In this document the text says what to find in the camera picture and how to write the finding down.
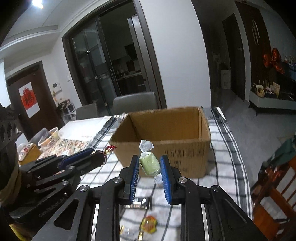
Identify white low tv cabinet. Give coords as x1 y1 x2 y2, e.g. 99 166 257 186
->
249 91 295 115

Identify dark red snack packet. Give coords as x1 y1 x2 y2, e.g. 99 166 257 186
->
103 145 116 155

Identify clear plastic bowl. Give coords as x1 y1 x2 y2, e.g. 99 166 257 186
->
38 127 61 151

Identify pale green candy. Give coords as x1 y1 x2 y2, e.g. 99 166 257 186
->
139 140 163 185

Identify dark green cloth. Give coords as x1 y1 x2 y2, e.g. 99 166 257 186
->
261 138 295 170

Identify brown cardboard box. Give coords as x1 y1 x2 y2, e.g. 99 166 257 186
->
109 107 211 179

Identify floral patterned mat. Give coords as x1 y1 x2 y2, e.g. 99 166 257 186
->
38 138 89 160

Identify grey dining chair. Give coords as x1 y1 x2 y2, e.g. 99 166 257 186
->
113 91 159 114
76 103 99 121

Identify red-brown wooden chair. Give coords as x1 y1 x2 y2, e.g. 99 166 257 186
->
251 158 295 240

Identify white yellow small sachet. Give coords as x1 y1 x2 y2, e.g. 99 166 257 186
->
122 197 152 210

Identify dark glass sliding door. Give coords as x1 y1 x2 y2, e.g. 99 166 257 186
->
62 1 167 116

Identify yellow orange candy pack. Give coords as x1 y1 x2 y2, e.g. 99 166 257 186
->
140 215 157 234

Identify white shelf rack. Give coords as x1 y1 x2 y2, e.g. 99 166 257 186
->
57 99 76 124

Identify red balloons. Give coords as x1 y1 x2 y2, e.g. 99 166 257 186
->
262 48 285 74

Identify red fu door poster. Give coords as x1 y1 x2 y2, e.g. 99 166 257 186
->
18 82 41 118

